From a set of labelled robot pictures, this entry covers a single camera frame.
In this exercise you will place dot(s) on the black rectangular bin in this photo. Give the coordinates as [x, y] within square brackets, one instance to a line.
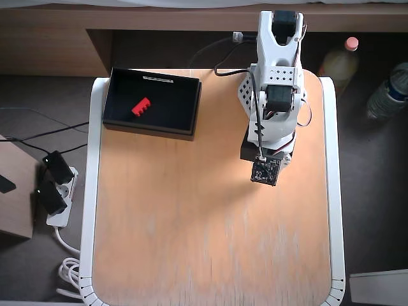
[172, 105]

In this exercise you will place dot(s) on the yellow bottle pink cap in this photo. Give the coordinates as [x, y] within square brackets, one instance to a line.
[339, 63]

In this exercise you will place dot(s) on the clear plastic water bottle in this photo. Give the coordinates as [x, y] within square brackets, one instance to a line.
[387, 92]

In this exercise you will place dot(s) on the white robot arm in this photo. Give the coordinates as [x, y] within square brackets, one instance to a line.
[279, 63]

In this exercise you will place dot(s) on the red lego block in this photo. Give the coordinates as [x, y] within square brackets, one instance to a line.
[140, 109]

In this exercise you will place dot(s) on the grey box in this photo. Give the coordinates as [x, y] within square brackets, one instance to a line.
[379, 287]

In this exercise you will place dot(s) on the small black flat object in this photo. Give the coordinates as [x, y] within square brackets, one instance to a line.
[6, 185]

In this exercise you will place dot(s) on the light wooden box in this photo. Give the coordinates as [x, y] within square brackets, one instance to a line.
[16, 207]

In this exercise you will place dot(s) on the black power adapter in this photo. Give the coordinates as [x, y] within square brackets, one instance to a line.
[51, 197]
[59, 167]

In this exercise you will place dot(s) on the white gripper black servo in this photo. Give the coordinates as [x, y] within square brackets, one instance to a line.
[248, 151]

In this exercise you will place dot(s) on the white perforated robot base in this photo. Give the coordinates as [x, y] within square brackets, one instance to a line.
[245, 90]

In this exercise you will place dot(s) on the white power strip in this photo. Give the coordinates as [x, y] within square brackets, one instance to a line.
[59, 219]

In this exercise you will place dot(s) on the brown wooden desk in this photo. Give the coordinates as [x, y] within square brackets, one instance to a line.
[48, 48]

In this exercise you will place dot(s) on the black camera circuit board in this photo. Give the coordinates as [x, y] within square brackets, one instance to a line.
[266, 172]

